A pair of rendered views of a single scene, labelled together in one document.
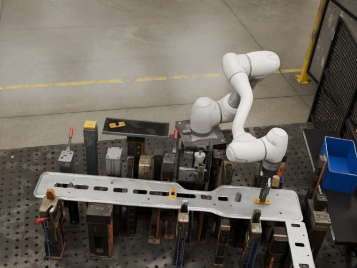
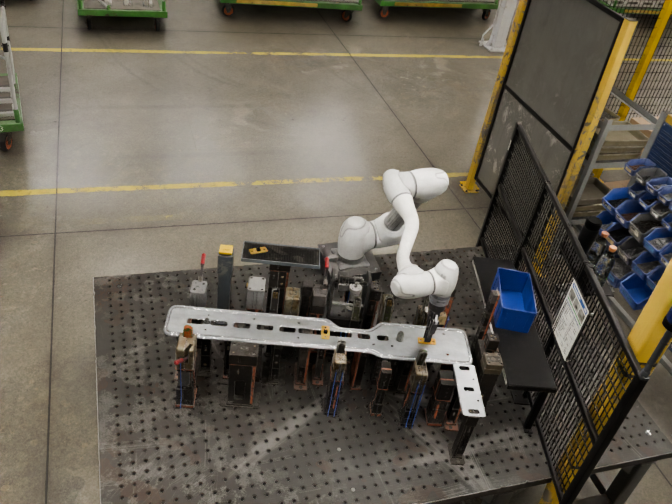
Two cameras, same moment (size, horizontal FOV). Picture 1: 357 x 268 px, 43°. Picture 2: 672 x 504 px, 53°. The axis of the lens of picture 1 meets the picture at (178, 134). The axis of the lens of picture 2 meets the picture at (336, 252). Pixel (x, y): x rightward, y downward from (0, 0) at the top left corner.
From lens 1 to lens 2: 72 cm
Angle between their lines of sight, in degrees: 5
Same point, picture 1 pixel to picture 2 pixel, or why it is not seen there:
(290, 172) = (456, 308)
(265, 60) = (432, 180)
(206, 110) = (359, 233)
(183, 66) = (314, 166)
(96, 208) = (240, 348)
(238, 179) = (395, 316)
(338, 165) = (512, 301)
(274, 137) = (444, 270)
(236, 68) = (400, 188)
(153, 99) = (277, 210)
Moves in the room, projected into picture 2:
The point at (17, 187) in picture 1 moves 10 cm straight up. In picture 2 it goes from (131, 324) to (130, 309)
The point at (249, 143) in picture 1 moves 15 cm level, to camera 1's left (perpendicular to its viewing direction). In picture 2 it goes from (417, 276) to (381, 272)
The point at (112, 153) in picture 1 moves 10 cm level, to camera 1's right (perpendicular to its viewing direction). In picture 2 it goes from (255, 284) to (277, 286)
